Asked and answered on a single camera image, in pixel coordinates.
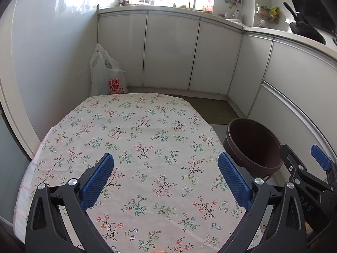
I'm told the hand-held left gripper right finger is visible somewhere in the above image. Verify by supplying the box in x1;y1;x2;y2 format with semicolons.
218;151;308;253

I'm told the black wok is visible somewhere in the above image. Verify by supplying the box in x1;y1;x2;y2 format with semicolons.
282;2;327;45

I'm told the wire wall rack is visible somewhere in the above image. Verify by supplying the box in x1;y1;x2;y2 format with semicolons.
257;5;279;23

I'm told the white plastic shopping bag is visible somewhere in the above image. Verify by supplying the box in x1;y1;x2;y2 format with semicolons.
90;43;128;97

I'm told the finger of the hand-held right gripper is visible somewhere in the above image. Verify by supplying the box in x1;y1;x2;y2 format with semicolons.
311;145;337;188
280;144;330;193

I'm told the white kitchen cabinet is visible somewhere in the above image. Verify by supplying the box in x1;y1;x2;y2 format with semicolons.
97;7;337;180

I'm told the brown round bin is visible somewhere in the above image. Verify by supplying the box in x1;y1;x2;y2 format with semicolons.
223;118;284;180

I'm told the floral tablecloth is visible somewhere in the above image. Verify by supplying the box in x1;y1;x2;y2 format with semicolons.
13;93;260;253

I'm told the white door frame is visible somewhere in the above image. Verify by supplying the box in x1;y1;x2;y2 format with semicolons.
0;0;41;161

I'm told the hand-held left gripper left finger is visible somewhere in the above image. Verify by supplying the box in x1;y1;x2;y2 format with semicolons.
25;153;115;253

